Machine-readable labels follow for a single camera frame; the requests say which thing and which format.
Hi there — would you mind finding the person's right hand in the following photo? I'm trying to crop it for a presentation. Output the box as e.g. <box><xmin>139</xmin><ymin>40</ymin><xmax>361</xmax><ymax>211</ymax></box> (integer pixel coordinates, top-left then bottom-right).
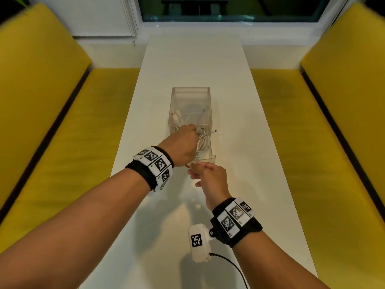
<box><xmin>186</xmin><ymin>161</ymin><xmax>232</xmax><ymax>212</ymax></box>

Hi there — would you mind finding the person's left hand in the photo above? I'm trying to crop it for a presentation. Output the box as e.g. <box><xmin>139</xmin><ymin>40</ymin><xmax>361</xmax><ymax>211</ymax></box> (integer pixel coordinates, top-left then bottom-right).
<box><xmin>157</xmin><ymin>124</ymin><xmax>200</xmax><ymax>168</ymax></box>

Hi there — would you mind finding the tangle of white cables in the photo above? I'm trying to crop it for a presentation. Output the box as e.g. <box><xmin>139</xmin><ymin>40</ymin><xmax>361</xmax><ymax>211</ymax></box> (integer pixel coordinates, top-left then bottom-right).
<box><xmin>170</xmin><ymin>108</ymin><xmax>219</xmax><ymax>161</ymax></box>

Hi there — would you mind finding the clear plastic drawer organizer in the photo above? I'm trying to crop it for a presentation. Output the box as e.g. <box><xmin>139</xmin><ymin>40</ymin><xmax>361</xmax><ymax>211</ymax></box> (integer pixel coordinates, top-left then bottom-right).
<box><xmin>168</xmin><ymin>86</ymin><xmax>217</xmax><ymax>166</ymax></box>

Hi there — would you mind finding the person's left forearm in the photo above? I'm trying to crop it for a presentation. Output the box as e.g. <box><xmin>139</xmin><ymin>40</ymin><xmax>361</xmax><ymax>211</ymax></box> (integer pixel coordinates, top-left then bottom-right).
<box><xmin>0</xmin><ymin>168</ymin><xmax>151</xmax><ymax>289</ymax></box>

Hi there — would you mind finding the person's right forearm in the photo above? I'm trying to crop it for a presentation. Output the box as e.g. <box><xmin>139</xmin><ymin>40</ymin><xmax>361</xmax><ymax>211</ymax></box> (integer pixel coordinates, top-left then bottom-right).
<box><xmin>233</xmin><ymin>231</ymin><xmax>330</xmax><ymax>289</ymax></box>

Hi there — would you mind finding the black wristband with marker tags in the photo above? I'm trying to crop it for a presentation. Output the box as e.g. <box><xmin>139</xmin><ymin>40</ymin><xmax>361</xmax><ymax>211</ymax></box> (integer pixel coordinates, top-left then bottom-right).
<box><xmin>125</xmin><ymin>146</ymin><xmax>175</xmax><ymax>192</ymax></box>
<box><xmin>209</xmin><ymin>197</ymin><xmax>263</xmax><ymax>249</ymax></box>

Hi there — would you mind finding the yellow bench seat cushion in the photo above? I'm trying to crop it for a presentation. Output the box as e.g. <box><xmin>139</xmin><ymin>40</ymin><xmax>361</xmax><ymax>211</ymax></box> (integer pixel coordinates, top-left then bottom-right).
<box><xmin>0</xmin><ymin>68</ymin><xmax>141</xmax><ymax>255</ymax></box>
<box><xmin>250</xmin><ymin>68</ymin><xmax>385</xmax><ymax>289</ymax></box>

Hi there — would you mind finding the dark glass window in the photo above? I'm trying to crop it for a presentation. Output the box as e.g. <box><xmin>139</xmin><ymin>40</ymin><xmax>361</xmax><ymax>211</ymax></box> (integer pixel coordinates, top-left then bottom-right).
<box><xmin>137</xmin><ymin>0</ymin><xmax>333</xmax><ymax>23</ymax></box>

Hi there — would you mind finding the yellow bench backrest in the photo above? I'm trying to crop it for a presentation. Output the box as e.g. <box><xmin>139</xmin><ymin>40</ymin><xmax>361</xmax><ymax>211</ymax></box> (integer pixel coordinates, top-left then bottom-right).
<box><xmin>0</xmin><ymin>2</ymin><xmax>92</xmax><ymax>214</ymax></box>

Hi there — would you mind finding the right yellow bench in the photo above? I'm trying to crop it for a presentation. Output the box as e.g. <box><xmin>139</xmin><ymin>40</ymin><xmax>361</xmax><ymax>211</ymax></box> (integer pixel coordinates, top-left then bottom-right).
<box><xmin>300</xmin><ymin>2</ymin><xmax>385</xmax><ymax>205</ymax></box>

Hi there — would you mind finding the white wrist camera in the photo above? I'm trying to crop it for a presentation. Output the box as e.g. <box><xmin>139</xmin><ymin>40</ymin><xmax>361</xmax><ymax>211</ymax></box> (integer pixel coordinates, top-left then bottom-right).
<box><xmin>188</xmin><ymin>223</ymin><xmax>216</xmax><ymax>265</ymax></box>

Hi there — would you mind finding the thin black camera cable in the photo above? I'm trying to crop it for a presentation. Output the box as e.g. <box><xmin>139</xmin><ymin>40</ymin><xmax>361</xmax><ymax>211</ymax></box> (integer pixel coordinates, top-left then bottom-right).
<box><xmin>209</xmin><ymin>252</ymin><xmax>249</xmax><ymax>289</ymax></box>

